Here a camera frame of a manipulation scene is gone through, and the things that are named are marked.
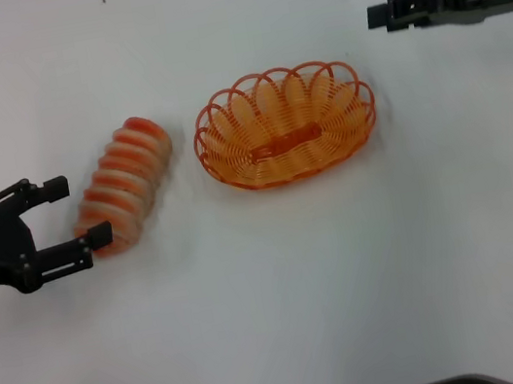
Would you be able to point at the orange woven plastic basket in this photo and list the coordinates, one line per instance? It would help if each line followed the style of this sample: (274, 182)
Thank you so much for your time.
(327, 141)

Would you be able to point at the orange white striped bread loaf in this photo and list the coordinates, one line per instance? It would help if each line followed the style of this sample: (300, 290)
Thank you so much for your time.
(130, 173)

